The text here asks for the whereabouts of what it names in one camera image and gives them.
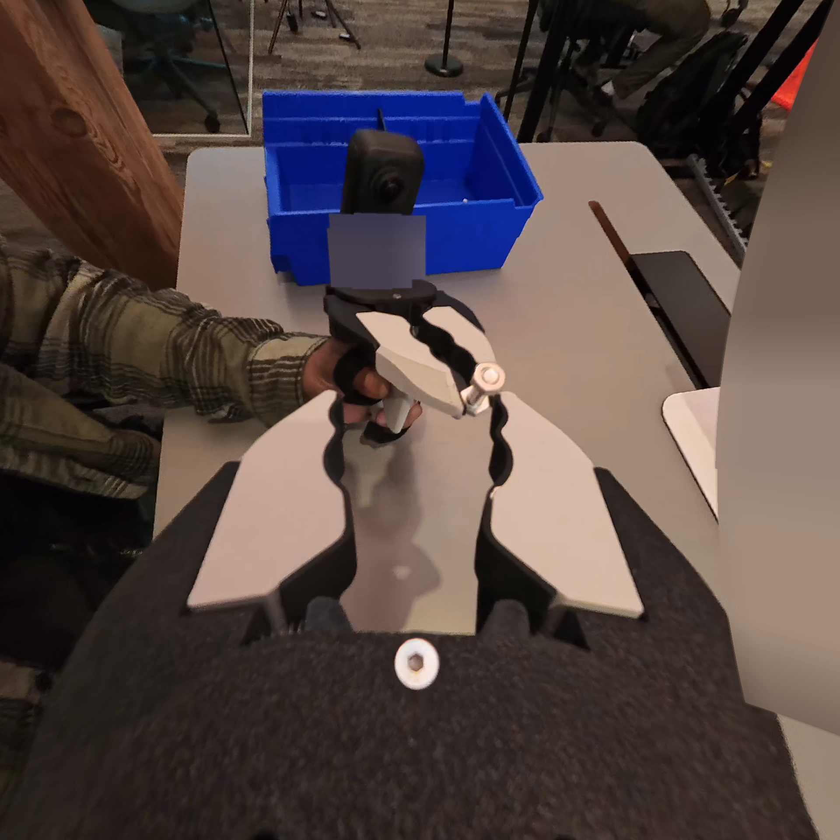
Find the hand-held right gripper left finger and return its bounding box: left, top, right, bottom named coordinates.
left=187, top=392, right=358, bottom=632

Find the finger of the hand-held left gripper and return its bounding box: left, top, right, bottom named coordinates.
left=354, top=310, right=470, bottom=420
left=410, top=305, right=492, bottom=395

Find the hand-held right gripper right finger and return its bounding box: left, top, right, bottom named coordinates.
left=474, top=392, right=645, bottom=634

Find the steel hex bolt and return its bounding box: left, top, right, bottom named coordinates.
left=459, top=367, right=501, bottom=416

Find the wide blue storage bin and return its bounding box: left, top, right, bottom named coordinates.
left=262, top=90, right=544, bottom=287

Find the person's left forearm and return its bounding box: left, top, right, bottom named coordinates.
left=0, top=239, right=330, bottom=431

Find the person's left hand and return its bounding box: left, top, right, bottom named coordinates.
left=302, top=336, right=424, bottom=427

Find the black smartphone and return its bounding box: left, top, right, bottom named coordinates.
left=626, top=251, right=732, bottom=389

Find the person's torso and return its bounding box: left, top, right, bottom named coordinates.
left=0, top=367, right=165, bottom=815

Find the black round-base stand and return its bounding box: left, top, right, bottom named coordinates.
left=425, top=0, right=464, bottom=76

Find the black tripod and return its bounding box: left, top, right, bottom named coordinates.
left=495, top=0, right=592, bottom=142
left=718, top=0, right=831, bottom=158

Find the black backpack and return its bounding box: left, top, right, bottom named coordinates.
left=635, top=29, right=765, bottom=178

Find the black office chair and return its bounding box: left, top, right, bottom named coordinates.
left=121, top=0, right=221, bottom=132

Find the orange plastic object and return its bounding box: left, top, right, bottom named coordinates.
left=771, top=39, right=818, bottom=112

